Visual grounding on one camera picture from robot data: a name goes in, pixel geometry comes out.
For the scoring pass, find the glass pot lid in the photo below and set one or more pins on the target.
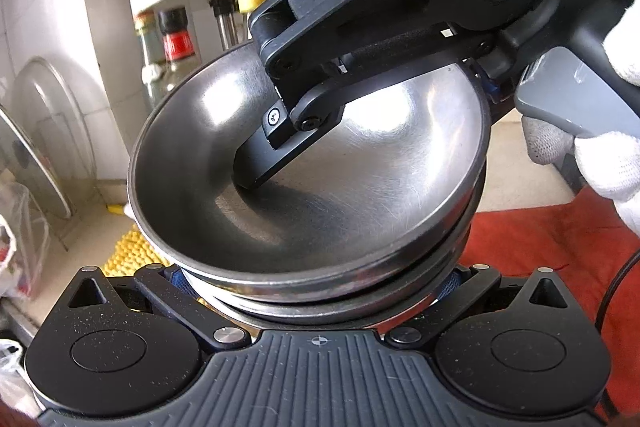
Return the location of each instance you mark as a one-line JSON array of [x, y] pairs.
[[30, 152], [60, 117]]

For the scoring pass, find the yellow chenille mat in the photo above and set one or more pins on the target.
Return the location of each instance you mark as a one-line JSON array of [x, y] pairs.
[[127, 252]]

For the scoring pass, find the yellow cap clear bottle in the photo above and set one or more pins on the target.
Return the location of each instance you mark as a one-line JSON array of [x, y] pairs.
[[251, 2]]

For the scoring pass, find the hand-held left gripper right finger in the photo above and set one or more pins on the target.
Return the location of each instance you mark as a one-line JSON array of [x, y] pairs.
[[450, 307]]

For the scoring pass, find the black cap steel bottle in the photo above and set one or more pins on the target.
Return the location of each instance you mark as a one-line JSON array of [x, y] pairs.
[[225, 19]]

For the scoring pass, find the red label sauce bottle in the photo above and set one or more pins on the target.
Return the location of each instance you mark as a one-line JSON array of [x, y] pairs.
[[177, 42]]

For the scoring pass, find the stainless steel bowl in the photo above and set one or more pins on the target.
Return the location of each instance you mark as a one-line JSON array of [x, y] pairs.
[[350, 309], [200, 167]]

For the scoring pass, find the green glass bottle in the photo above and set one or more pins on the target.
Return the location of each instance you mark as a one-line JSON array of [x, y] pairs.
[[147, 52]]

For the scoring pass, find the clear plastic bag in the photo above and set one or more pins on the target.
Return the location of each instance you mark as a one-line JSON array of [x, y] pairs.
[[17, 242]]

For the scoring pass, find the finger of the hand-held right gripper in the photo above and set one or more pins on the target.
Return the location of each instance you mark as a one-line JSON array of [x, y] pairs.
[[350, 7], [492, 89]]

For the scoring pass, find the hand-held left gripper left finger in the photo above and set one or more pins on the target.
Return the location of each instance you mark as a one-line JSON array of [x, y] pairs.
[[170, 302]]

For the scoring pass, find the person's right hand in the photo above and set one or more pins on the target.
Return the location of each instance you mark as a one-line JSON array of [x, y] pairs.
[[610, 172]]

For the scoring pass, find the white plastic bag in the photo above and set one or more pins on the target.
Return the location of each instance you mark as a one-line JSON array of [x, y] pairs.
[[10, 372]]

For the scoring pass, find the red mat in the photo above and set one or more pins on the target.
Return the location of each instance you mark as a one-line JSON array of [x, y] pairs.
[[540, 247]]

